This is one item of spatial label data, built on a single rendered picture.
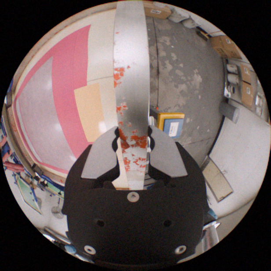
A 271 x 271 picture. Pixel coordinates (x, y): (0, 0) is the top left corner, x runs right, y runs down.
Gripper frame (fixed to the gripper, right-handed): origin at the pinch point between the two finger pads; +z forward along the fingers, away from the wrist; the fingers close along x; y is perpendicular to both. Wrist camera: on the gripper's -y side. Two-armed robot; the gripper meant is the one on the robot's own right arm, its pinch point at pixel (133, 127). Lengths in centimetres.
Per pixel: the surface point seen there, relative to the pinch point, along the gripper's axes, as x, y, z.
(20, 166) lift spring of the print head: -116, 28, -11
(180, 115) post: 20.4, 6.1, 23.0
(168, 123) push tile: 13.8, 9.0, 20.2
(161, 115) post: 10.7, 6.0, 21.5
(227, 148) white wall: 299, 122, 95
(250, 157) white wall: 315, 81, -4
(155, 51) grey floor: 33, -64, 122
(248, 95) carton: 255, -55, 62
